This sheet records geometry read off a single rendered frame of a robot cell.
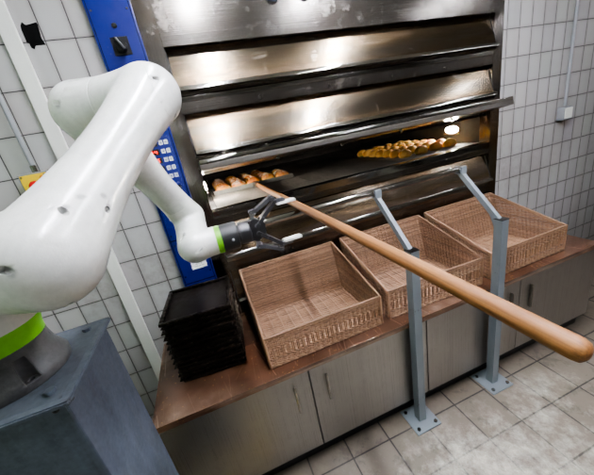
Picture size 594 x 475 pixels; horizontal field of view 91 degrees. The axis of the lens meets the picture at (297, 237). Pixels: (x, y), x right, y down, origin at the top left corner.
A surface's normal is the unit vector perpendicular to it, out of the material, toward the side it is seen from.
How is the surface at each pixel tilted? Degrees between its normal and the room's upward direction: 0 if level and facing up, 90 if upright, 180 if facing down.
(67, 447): 90
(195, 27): 90
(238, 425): 90
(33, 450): 90
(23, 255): 71
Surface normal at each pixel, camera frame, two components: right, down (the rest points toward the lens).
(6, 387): 0.54, -0.25
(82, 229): 0.86, -0.41
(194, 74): 0.25, -0.06
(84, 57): 0.33, 0.27
